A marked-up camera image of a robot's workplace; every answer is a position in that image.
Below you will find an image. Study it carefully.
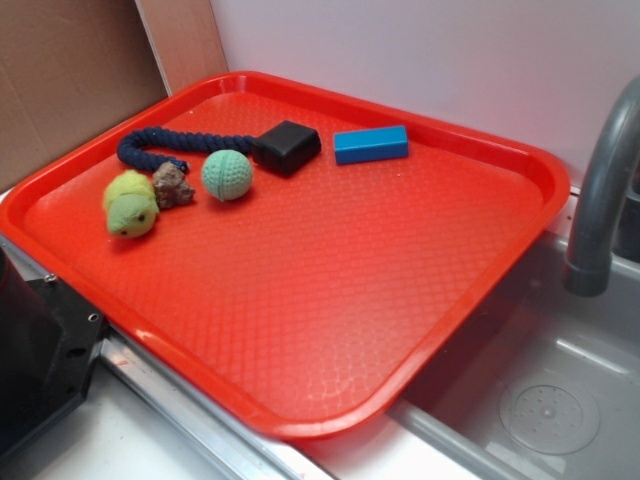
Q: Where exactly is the dark blue twisted rope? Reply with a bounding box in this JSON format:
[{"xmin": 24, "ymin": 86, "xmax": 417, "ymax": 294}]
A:
[{"xmin": 116, "ymin": 126, "xmax": 262, "ymax": 176}]

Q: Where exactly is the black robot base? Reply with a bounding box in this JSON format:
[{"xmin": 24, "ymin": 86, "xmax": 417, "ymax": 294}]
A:
[{"xmin": 1, "ymin": 253, "xmax": 106, "ymax": 460}]

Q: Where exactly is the black rectangular block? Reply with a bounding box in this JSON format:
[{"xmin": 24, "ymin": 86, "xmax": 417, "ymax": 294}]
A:
[{"xmin": 252, "ymin": 120, "xmax": 322, "ymax": 177}]

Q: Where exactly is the green dimpled ball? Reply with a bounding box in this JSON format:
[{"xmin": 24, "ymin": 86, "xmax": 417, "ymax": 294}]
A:
[{"xmin": 201, "ymin": 150, "xmax": 253, "ymax": 202}]

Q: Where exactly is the blue rectangular block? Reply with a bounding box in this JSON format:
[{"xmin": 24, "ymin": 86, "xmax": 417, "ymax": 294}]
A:
[{"xmin": 334, "ymin": 126, "xmax": 409, "ymax": 165}]

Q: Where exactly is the red plastic tray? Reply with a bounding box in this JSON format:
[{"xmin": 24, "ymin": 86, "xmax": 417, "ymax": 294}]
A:
[{"xmin": 1, "ymin": 72, "xmax": 570, "ymax": 439}]

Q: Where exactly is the brown rock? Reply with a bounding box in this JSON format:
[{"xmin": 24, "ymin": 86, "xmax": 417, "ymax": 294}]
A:
[{"xmin": 152, "ymin": 162, "xmax": 196, "ymax": 209}]

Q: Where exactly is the green plush toy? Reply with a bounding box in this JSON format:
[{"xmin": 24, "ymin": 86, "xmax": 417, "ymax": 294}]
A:
[{"xmin": 103, "ymin": 170, "xmax": 159, "ymax": 239}]

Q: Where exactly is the grey sink basin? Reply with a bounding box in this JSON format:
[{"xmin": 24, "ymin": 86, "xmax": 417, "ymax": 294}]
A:
[{"xmin": 392, "ymin": 234, "xmax": 639, "ymax": 479}]

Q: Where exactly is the grey faucet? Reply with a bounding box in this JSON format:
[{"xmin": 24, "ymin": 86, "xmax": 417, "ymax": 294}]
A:
[{"xmin": 563, "ymin": 78, "xmax": 639, "ymax": 297}]

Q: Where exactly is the sink drain cover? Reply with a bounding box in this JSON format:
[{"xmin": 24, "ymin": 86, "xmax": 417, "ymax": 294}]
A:
[{"xmin": 499, "ymin": 373, "xmax": 600, "ymax": 455}]

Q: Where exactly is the brown cardboard panel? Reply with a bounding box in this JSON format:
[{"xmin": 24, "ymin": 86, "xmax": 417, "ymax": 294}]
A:
[{"xmin": 1, "ymin": 1, "xmax": 227, "ymax": 191}]

